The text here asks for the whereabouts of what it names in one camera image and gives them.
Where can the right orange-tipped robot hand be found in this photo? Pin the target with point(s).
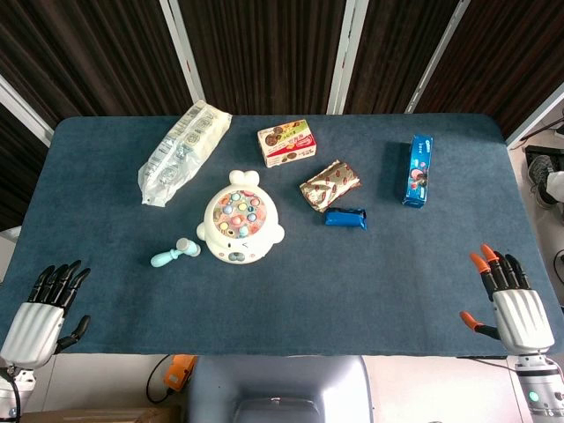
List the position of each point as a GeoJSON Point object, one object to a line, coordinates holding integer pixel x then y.
{"type": "Point", "coordinates": [522, 319]}

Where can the left black-fingered robot hand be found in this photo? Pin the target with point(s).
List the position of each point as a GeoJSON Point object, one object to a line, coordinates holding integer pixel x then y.
{"type": "Point", "coordinates": [35, 324]}

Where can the light blue toy hammer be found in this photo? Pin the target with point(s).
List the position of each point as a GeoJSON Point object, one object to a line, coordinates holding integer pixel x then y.
{"type": "Point", "coordinates": [164, 258]}

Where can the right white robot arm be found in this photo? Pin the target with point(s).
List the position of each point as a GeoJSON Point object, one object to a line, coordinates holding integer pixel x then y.
{"type": "Point", "coordinates": [539, 388]}

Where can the white fish toy game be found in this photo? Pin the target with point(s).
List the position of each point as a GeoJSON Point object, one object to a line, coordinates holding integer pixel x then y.
{"type": "Point", "coordinates": [240, 238]}

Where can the brown cardboard box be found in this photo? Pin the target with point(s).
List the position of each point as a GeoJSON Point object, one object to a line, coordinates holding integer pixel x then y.
{"type": "Point", "coordinates": [101, 415]}

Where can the grey sneaker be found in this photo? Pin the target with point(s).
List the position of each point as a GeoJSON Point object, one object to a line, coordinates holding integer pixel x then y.
{"type": "Point", "coordinates": [541, 176]}

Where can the orange device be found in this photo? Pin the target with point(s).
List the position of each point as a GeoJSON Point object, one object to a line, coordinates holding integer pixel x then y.
{"type": "Point", "coordinates": [178, 372]}

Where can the blue Oreo box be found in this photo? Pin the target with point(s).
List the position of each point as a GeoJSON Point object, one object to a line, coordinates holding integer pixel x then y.
{"type": "Point", "coordinates": [418, 172]}

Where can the small blue foil packet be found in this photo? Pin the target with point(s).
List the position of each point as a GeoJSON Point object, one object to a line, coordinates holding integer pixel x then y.
{"type": "Point", "coordinates": [346, 219]}

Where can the blue table cloth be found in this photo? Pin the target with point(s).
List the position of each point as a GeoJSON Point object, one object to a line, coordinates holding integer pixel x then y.
{"type": "Point", "coordinates": [308, 299]}

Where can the clear white plastic snack bag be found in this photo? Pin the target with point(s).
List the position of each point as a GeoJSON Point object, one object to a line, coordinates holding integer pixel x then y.
{"type": "Point", "coordinates": [180, 152]}

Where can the gold foil snack packet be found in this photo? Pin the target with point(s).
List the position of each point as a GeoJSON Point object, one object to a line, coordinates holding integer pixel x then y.
{"type": "Point", "coordinates": [330, 185]}

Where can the grey robot torso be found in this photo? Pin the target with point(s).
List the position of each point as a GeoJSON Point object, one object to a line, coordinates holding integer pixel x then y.
{"type": "Point", "coordinates": [277, 383]}

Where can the cream red cookie box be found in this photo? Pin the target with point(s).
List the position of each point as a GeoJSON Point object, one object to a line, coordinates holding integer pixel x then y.
{"type": "Point", "coordinates": [286, 143]}

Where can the white partition post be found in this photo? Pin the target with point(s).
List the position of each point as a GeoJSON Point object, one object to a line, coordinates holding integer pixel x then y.
{"type": "Point", "coordinates": [436, 57]}
{"type": "Point", "coordinates": [346, 57]}
{"type": "Point", "coordinates": [22, 112]}
{"type": "Point", "coordinates": [535, 116]}
{"type": "Point", "coordinates": [183, 53]}

